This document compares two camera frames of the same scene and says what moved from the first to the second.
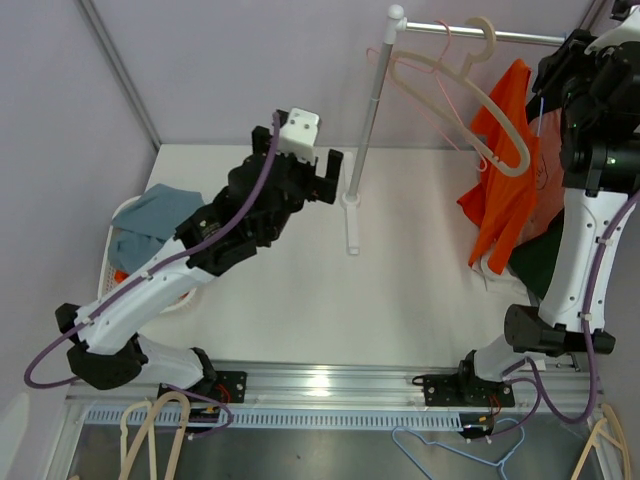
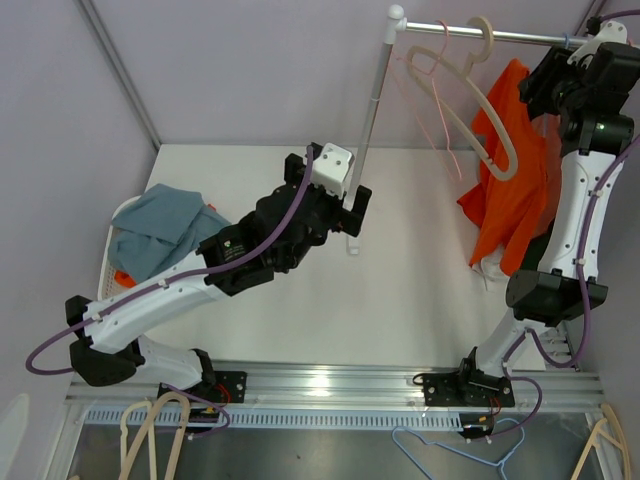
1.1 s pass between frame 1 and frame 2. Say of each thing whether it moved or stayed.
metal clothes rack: stayed
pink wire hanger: moved
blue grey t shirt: stayed
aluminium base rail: stayed
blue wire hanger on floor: stayed
